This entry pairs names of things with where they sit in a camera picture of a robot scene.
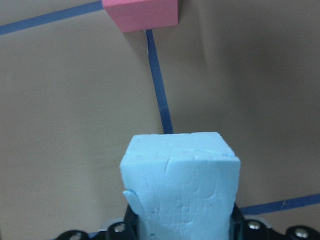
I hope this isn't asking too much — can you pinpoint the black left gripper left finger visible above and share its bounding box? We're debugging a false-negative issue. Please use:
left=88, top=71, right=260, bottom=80
left=56, top=205, right=140, bottom=240

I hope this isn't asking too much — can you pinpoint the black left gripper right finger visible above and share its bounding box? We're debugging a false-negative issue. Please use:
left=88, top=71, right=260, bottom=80
left=228, top=204, right=320, bottom=240

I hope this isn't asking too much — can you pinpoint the light blue block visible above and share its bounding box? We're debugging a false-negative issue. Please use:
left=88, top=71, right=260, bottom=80
left=120, top=132, right=241, bottom=240

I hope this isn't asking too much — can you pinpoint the pink block right middle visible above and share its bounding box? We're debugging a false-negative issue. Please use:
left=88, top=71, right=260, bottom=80
left=102, top=0, right=179, bottom=33

